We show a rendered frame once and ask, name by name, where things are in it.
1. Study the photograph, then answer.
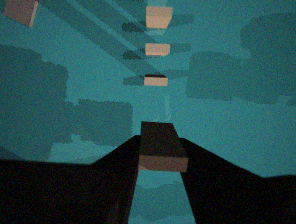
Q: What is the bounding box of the tan rectangular block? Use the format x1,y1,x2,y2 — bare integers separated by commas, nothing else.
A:
138,121,189,172
144,74,168,86
145,43,170,56
146,5,173,28

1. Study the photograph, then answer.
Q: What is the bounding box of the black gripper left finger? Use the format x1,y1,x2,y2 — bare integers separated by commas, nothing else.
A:
0,135,141,224

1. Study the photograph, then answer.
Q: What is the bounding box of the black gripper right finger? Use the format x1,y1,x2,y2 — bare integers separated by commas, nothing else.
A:
179,138,296,224

